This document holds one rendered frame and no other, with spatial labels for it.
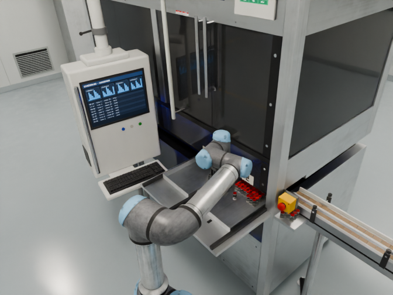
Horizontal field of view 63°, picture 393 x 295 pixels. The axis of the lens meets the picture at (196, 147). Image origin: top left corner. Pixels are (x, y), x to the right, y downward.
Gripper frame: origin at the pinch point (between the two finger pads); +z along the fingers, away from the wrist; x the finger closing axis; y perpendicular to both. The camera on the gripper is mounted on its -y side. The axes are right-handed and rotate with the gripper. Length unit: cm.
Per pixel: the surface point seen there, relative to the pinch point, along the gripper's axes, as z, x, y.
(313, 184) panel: 21, 12, -61
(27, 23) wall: 5, -544, -53
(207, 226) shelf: 21.2, -4.9, 7.6
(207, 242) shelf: 21.2, 2.8, 13.9
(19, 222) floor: 109, -188, 83
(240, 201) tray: 20.9, -6.4, -18.6
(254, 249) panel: 59, 2, -24
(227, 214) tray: 20.9, -4.0, -6.2
